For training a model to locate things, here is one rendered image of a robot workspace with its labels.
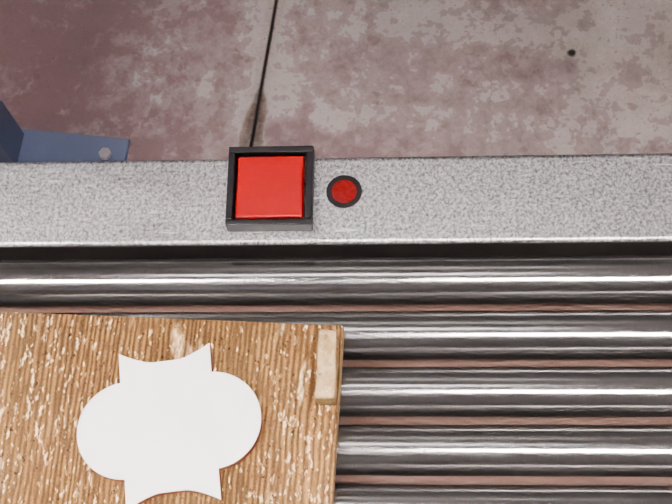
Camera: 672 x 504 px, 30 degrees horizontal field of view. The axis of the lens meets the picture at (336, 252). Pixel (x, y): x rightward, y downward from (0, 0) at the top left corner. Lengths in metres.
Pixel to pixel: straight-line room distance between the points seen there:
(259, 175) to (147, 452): 0.26
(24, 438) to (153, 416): 0.11
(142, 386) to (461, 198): 0.32
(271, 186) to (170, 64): 1.18
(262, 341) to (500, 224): 0.23
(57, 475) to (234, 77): 1.28
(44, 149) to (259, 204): 1.16
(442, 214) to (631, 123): 1.12
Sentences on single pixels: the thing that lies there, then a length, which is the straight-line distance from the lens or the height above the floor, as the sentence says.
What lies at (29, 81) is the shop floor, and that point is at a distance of 2.32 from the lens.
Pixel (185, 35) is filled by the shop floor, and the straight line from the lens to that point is 2.29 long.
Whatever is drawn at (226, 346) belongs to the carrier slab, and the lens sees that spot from 1.06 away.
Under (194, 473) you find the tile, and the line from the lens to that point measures 1.03.
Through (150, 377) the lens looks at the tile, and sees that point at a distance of 1.05.
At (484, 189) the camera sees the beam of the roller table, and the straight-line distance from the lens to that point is 1.12.
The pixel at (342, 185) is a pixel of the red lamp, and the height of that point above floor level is 0.92.
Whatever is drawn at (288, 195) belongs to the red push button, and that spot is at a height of 0.93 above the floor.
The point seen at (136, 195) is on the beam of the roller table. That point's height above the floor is 0.91.
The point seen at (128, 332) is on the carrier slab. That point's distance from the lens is 1.08.
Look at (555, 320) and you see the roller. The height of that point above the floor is 0.92.
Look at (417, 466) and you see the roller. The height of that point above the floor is 0.91.
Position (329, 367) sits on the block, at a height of 0.96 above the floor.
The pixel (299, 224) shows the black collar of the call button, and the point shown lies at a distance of 1.09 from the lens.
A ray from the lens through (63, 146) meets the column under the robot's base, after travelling 2.23.
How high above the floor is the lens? 1.94
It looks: 69 degrees down
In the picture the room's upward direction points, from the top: 11 degrees counter-clockwise
